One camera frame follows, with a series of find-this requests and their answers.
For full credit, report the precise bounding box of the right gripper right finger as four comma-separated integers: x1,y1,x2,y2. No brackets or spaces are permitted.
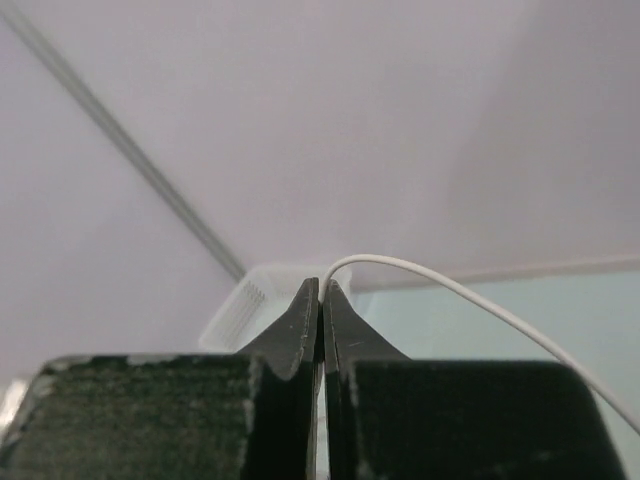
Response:
322,281,625,479

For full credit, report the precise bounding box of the left white mesh basket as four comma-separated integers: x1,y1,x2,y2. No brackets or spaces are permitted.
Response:
198,263,328,353

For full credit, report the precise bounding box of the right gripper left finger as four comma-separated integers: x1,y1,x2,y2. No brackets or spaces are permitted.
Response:
1,278,320,479

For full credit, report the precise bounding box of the thin white wire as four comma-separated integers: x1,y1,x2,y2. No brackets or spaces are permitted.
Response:
318,252,640,435

